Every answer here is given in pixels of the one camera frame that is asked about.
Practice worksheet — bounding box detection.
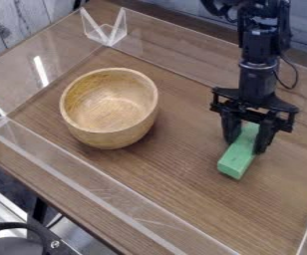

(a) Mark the metal bracket with screw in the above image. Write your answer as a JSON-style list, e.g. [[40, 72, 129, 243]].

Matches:
[[26, 216, 82, 255]]

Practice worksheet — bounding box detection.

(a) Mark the black cable loop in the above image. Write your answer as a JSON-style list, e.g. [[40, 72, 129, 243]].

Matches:
[[0, 221, 47, 255]]

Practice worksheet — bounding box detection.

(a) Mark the clear acrylic table enclosure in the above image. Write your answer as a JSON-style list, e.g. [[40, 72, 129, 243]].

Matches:
[[0, 0, 307, 255]]

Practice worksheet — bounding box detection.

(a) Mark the black metal table leg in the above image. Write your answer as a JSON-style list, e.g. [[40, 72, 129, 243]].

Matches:
[[32, 198, 48, 224]]

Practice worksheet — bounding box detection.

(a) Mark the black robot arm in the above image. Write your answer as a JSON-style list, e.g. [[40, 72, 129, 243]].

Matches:
[[199, 0, 298, 154]]

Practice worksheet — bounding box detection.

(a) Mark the light wooden bowl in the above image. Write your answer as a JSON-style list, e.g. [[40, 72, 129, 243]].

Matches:
[[59, 68, 158, 149]]

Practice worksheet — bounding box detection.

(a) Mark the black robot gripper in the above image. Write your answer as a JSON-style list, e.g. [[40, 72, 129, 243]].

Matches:
[[210, 60, 298, 154]]

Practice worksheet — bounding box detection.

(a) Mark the green rectangular block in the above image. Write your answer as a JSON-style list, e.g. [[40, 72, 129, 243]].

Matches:
[[217, 123, 258, 179]]

